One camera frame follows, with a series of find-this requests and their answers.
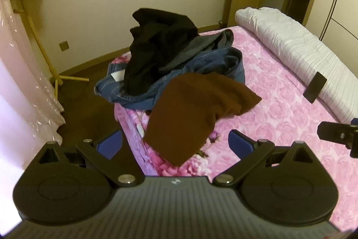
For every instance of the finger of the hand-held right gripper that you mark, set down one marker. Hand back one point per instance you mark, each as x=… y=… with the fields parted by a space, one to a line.
x=337 y=134

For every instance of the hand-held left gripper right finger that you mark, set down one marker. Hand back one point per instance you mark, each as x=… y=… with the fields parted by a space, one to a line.
x=240 y=143

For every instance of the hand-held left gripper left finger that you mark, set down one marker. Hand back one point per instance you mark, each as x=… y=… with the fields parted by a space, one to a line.
x=110 y=142

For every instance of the brown garment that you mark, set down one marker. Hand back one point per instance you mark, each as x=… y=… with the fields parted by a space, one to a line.
x=195 y=107

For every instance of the pink floral bed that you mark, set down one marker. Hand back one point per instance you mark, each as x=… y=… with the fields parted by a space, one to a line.
x=279 y=115

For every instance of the black phone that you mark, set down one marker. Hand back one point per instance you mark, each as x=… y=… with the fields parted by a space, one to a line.
x=315 y=87

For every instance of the blue jeans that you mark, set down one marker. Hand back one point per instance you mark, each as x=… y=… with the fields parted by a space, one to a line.
x=218 y=62

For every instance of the white rolled quilt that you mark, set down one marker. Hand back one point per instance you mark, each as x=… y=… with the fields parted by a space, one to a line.
x=293 y=43

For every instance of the dark grey garment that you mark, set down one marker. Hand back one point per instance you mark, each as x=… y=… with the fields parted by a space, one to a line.
x=207 y=45

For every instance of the black garment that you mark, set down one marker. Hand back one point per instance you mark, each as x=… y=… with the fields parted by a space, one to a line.
x=156 y=43

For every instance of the pink curtain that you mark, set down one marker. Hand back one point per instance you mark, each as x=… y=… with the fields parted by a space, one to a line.
x=16 y=73

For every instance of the yellow coat rack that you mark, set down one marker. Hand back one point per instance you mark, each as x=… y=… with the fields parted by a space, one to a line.
x=42 y=45

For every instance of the wall socket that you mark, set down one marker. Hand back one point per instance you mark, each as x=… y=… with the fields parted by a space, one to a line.
x=63 y=45

